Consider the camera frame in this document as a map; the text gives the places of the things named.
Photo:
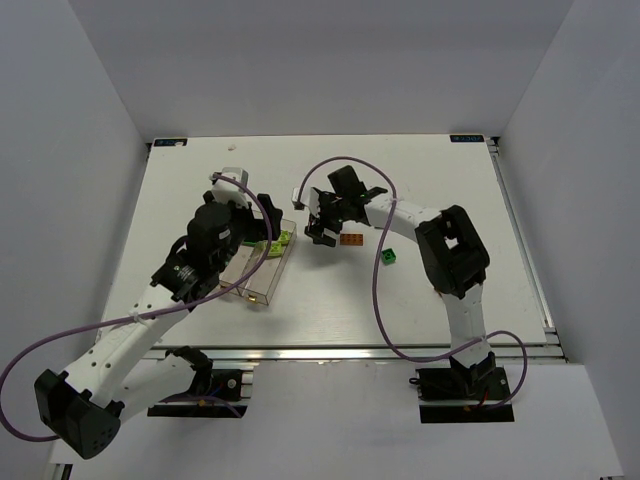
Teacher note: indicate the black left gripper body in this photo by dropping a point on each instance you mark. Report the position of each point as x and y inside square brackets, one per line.
[251, 228]

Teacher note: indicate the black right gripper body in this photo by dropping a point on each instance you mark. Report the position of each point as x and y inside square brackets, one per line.
[326, 215]

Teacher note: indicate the lime green square lego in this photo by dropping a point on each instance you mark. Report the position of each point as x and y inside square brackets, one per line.
[285, 237]

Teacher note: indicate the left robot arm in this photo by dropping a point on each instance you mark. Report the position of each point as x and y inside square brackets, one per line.
[86, 403]

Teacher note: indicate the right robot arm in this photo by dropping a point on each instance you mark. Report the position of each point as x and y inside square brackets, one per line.
[454, 258]

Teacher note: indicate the orange flat lego plate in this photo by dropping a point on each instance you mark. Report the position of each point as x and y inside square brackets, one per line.
[351, 239]

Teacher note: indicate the clear plastic container left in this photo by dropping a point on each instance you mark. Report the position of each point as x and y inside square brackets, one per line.
[241, 263]

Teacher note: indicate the clear plastic container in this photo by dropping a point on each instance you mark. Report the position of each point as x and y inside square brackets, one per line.
[261, 286]
[241, 263]

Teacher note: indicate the dark green square lego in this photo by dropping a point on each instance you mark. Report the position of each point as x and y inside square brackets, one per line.
[388, 256]

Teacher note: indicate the clear plastic container right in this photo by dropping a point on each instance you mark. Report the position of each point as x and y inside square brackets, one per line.
[261, 286]

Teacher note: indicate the blue label left corner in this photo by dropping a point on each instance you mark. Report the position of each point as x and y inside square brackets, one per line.
[170, 142]

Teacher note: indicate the blue label corner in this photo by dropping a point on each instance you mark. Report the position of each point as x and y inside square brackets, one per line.
[170, 142]
[466, 138]

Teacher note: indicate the blue label right corner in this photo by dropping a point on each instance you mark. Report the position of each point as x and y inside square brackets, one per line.
[466, 138]

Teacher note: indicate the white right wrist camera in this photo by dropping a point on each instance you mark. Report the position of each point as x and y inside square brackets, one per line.
[306, 200]

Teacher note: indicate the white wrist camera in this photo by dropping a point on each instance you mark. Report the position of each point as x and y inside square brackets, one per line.
[306, 200]
[228, 186]

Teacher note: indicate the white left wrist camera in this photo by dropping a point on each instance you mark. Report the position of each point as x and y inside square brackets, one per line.
[228, 186]

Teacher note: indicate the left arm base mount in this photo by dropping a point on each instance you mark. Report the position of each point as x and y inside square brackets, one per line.
[227, 398]

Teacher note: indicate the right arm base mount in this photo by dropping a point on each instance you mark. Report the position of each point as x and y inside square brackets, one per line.
[442, 401]

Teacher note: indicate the aluminium table frame rail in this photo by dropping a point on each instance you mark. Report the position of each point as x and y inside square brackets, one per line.
[530, 269]

